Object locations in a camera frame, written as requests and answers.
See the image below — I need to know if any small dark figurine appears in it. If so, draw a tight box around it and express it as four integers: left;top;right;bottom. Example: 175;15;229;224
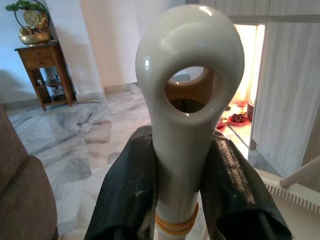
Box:
45;75;63;88

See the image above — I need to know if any brass bowl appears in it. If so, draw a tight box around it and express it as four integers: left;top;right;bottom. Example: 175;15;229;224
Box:
18;31;52;47

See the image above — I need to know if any brown fabric sofa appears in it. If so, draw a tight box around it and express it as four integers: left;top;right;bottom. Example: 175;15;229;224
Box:
0;104;59;240

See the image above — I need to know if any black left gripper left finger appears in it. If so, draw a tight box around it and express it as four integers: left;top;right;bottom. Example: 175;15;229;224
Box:
84;125;161;240

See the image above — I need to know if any beige broom handle with loop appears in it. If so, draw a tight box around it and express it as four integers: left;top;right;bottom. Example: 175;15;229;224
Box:
134;4;246;240

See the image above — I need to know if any brown round stool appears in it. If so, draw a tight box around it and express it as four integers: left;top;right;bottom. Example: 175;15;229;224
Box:
166;66;213;114

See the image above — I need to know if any brown wooden side table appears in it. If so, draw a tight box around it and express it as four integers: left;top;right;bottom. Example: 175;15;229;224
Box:
14;41;77;111

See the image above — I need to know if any grey wood-grain cabinet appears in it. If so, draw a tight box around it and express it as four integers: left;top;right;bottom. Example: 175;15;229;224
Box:
199;0;320;176

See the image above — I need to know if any red pot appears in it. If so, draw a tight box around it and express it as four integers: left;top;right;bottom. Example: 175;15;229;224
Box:
247;99;256;118

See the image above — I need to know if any bonsai ring ornament with coin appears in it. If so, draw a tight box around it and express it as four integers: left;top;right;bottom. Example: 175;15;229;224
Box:
5;0;51;36

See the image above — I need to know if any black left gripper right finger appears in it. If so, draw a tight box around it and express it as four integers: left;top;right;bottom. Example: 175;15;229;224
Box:
199;129;293;240

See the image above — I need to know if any orange rubber band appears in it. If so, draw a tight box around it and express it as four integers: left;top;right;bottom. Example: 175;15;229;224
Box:
154;202;200;236

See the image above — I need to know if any red tray with cups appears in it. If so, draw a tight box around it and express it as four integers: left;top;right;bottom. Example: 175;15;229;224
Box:
228;112;250;126

